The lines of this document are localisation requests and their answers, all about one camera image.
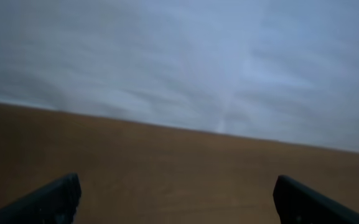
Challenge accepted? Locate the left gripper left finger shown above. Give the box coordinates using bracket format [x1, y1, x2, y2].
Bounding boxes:
[0, 172, 82, 224]

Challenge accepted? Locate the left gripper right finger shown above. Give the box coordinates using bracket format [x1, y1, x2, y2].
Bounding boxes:
[273, 174, 359, 224]

